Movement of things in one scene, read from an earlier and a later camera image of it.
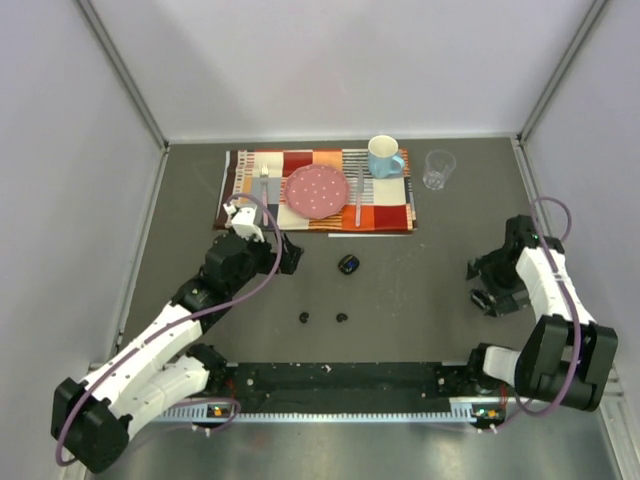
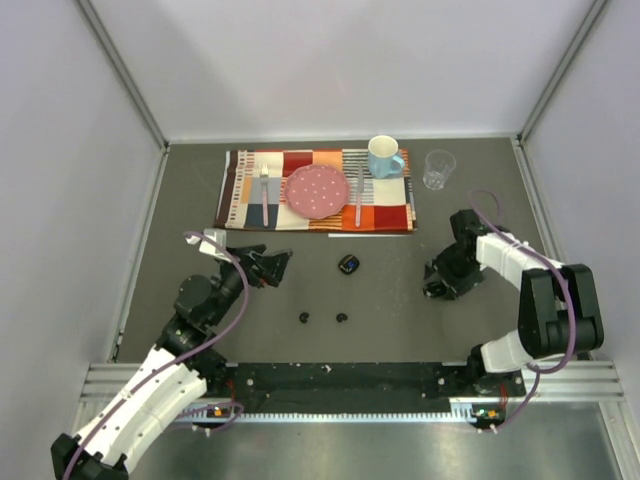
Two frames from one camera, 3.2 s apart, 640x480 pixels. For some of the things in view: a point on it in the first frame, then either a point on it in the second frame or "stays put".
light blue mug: [382, 156] stays put
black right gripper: [505, 301] to [457, 286]
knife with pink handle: [358, 194] stays put
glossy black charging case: [348, 264] stays put
